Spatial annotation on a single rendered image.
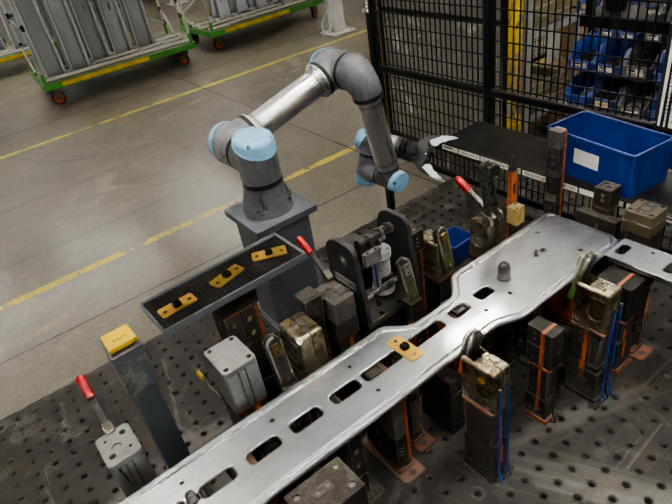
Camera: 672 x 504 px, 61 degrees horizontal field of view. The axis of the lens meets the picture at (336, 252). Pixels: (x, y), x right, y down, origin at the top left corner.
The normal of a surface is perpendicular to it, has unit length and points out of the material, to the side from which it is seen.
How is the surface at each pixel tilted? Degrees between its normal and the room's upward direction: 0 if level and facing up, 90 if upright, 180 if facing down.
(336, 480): 0
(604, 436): 0
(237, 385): 90
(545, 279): 0
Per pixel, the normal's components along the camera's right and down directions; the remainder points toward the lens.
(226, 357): -0.15, -0.82
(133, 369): 0.61, 0.37
